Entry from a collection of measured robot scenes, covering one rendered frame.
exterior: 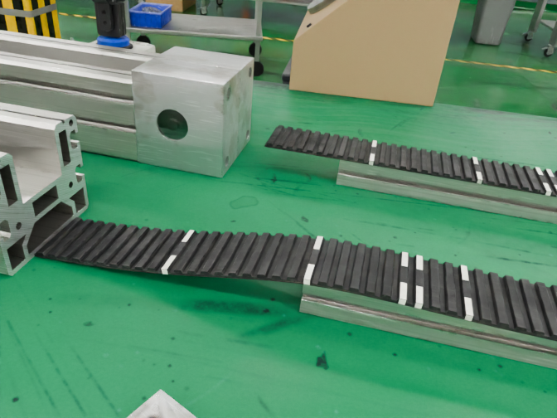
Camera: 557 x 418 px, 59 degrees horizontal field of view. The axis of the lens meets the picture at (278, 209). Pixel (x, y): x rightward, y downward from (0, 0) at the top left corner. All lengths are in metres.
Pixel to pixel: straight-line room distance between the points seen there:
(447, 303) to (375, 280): 0.04
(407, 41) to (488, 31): 4.68
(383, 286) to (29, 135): 0.28
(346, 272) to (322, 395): 0.08
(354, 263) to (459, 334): 0.08
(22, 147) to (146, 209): 0.11
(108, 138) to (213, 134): 0.11
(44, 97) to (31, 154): 0.14
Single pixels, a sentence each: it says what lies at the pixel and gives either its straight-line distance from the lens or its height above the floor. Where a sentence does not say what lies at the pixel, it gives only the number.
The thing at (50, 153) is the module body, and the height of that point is 0.84.
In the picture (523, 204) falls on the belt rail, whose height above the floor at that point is 0.79.
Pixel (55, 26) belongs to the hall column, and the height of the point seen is 0.17.
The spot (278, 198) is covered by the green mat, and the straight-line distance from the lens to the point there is 0.46.
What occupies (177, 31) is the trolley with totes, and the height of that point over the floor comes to 0.26.
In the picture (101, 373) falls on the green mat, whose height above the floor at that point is 0.78.
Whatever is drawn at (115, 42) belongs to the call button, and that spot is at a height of 0.85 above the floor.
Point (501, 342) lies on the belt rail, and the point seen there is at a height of 0.79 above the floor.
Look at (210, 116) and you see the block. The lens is 0.47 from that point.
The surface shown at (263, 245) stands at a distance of 0.35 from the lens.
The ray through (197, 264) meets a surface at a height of 0.80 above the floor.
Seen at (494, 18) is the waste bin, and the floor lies 0.25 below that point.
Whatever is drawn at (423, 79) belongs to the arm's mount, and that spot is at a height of 0.82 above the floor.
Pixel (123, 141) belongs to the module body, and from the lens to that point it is 0.52.
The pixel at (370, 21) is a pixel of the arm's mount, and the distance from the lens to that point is 0.73.
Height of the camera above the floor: 1.01
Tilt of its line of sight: 32 degrees down
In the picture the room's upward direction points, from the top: 5 degrees clockwise
